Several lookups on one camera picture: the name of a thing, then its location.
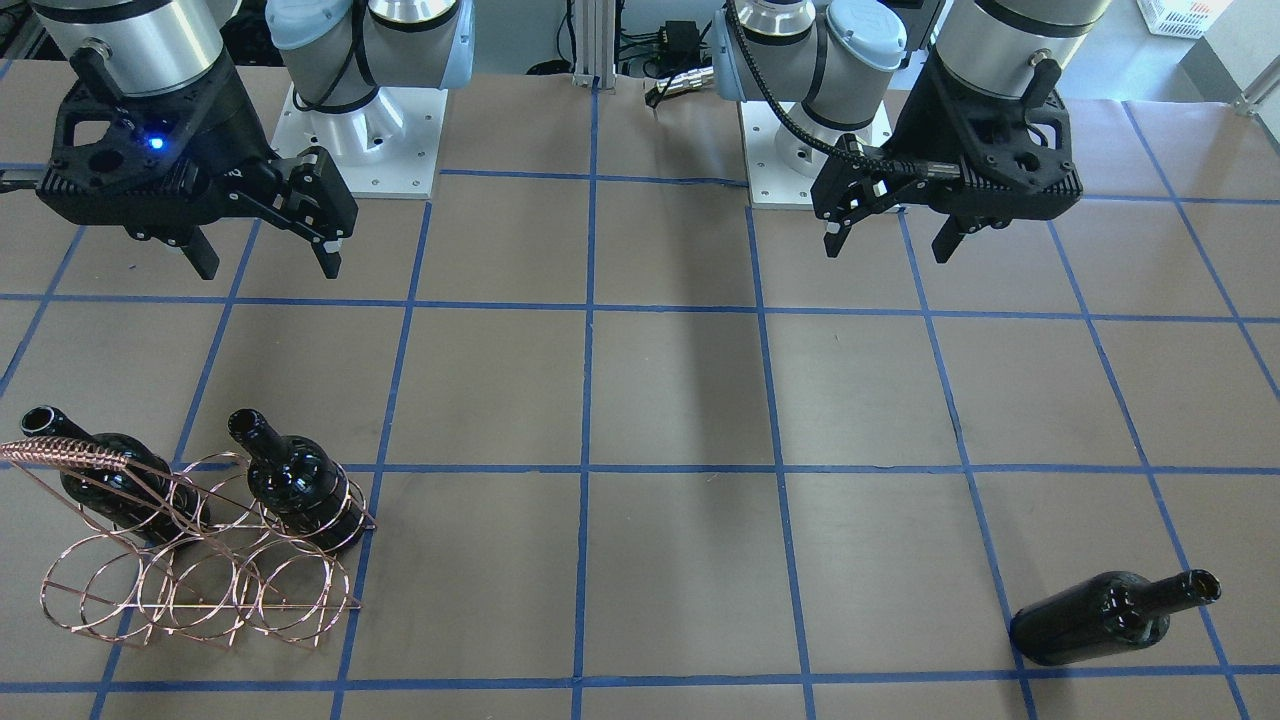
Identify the dark glass wine bottle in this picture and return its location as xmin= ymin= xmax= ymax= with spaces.
xmin=1009 ymin=569 xmax=1222 ymax=667

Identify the aluminium frame post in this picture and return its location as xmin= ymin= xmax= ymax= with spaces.
xmin=570 ymin=1 xmax=620 ymax=94

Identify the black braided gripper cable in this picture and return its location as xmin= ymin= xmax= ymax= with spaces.
xmin=724 ymin=0 xmax=925 ymax=181

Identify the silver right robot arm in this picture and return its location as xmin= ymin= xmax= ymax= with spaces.
xmin=3 ymin=1 xmax=475 ymax=281

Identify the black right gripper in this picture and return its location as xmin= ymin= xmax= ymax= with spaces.
xmin=36 ymin=49 xmax=358 ymax=281

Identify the white plastic crate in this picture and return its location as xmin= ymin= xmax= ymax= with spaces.
xmin=1135 ymin=0 xmax=1233 ymax=40

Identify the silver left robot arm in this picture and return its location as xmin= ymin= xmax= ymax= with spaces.
xmin=712 ymin=1 xmax=1107 ymax=264

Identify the black power adapter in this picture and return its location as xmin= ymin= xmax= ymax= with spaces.
xmin=658 ymin=20 xmax=701 ymax=64

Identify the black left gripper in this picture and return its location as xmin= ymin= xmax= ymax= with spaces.
xmin=810 ymin=51 xmax=1084 ymax=264

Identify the dark bottle in basket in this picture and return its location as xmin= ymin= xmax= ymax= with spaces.
xmin=227 ymin=407 xmax=365 ymax=553
xmin=20 ymin=406 xmax=210 ymax=546

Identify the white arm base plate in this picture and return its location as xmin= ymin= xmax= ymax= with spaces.
xmin=739 ymin=90 xmax=906 ymax=211
xmin=271 ymin=88 xmax=449 ymax=200

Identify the copper wire wine basket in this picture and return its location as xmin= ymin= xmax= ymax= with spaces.
xmin=3 ymin=437 xmax=364 ymax=647

